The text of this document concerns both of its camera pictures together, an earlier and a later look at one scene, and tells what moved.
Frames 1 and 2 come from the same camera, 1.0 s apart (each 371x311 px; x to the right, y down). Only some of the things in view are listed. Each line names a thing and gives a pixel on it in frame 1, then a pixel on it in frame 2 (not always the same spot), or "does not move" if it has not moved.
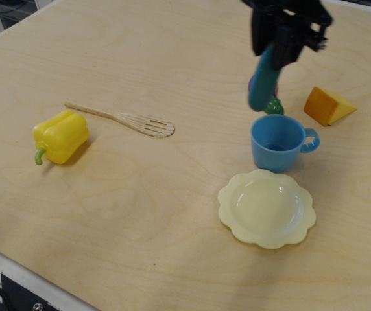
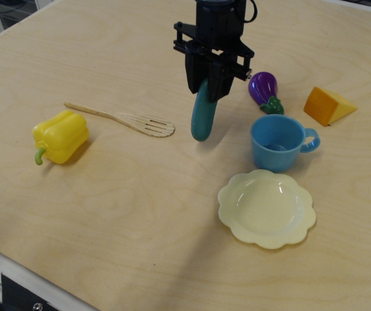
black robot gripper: [305, 19] → [215, 47]
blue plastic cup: [277, 141] does not move
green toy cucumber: [264, 80] → [203, 112]
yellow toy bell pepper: [60, 138] does not move
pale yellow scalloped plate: [266, 208] does not move
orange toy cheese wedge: [326, 107] does not move
